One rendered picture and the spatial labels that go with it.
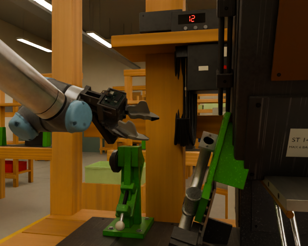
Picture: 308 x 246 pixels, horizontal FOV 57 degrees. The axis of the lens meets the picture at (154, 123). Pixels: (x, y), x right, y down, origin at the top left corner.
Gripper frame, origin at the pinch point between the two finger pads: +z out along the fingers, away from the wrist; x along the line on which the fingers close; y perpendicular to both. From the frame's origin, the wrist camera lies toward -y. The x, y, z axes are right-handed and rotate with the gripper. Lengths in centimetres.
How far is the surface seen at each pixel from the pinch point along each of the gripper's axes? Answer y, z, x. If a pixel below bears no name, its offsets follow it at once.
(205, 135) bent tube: 2.7, 14.5, 1.3
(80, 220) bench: -47, -20, -14
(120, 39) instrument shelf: 6.2, -21.6, 27.6
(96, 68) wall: -667, -480, 776
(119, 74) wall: -663, -378, 772
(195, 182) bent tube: -9.8, 16.0, -5.2
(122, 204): -23.2, -2.9, -12.6
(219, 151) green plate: 8.5, 18.4, -7.1
